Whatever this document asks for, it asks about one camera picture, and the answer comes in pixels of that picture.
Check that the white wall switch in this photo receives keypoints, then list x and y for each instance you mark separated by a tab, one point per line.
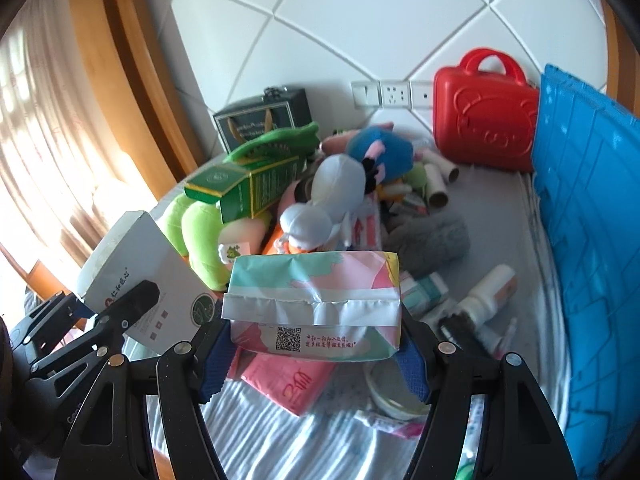
366	93

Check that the sheer beige curtain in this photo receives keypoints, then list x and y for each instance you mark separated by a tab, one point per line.
55	125

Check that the grey fuzzy plush item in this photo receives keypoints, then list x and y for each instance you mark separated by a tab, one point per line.
430	235

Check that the grey mouse plush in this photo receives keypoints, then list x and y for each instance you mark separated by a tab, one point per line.
335	185

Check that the red toy suitcase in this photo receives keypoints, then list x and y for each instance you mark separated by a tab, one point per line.
480	120

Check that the blue plastic crate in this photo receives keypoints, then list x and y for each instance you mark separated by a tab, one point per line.
595	220

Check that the lime green plush toy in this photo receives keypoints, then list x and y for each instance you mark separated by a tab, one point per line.
205	245

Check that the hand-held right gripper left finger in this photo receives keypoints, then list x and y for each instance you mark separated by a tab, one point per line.
215	360

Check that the cardboard roll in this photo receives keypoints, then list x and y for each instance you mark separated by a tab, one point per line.
435	190
445	167

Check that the white five-hole wall socket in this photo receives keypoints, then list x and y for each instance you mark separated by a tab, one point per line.
396	93

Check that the white small-hole wall plate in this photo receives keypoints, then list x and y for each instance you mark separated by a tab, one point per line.
422	94

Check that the pastel tissue pack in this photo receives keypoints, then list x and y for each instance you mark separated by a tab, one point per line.
310	300

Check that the wooden arch wall frame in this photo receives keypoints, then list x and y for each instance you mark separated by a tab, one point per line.
620	50
135	60

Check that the white pump bottle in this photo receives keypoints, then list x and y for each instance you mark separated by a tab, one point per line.
487	292

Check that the white grey printed box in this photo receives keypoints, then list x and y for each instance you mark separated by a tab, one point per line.
145	270

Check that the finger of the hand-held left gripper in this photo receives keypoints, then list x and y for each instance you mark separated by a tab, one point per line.
137	302
50	317

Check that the white tube red print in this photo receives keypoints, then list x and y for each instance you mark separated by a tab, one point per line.
390	425

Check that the pink tissue pack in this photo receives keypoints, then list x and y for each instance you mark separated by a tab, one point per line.
290	380

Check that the green carton box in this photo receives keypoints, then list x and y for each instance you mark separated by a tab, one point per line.
250	187

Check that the small pastel pack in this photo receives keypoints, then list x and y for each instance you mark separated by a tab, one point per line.
425	292

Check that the orange peach plush toy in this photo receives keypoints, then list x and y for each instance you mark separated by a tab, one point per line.
245	235

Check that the blue shirt pig plush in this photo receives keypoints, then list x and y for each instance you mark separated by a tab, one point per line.
380	152

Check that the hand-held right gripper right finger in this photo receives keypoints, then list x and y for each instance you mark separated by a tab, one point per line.
412	370

